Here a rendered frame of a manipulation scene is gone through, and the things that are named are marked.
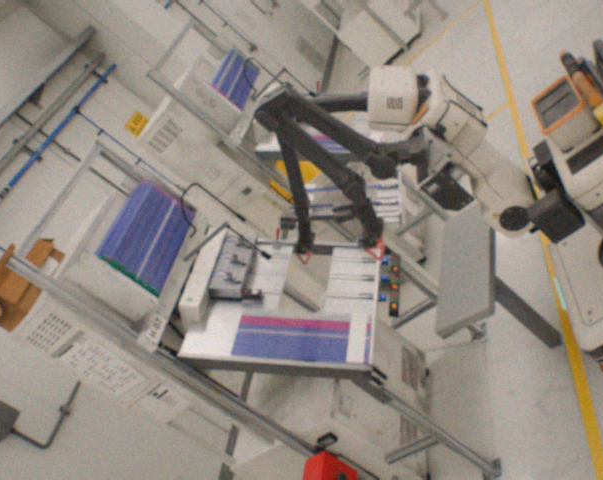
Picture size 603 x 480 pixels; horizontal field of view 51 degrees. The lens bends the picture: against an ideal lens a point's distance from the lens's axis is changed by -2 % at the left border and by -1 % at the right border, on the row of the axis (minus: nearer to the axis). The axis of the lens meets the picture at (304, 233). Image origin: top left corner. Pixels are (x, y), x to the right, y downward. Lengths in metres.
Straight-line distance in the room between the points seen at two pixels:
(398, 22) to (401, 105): 4.91
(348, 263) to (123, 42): 3.46
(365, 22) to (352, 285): 4.60
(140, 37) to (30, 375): 2.93
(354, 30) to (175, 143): 3.69
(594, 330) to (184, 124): 2.26
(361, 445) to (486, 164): 1.22
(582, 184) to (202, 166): 2.22
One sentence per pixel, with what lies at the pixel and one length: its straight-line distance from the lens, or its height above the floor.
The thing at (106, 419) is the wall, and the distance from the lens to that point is 3.97.
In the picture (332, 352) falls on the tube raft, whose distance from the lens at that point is 2.37.
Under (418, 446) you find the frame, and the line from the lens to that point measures 2.60.
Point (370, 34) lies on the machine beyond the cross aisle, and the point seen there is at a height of 0.39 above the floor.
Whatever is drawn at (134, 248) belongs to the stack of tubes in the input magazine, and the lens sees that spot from 2.52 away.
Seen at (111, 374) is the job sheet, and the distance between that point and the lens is 2.64.
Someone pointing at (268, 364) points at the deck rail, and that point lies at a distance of 2.36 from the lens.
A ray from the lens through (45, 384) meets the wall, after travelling 3.88.
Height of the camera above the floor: 1.95
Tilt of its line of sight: 20 degrees down
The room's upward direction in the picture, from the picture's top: 51 degrees counter-clockwise
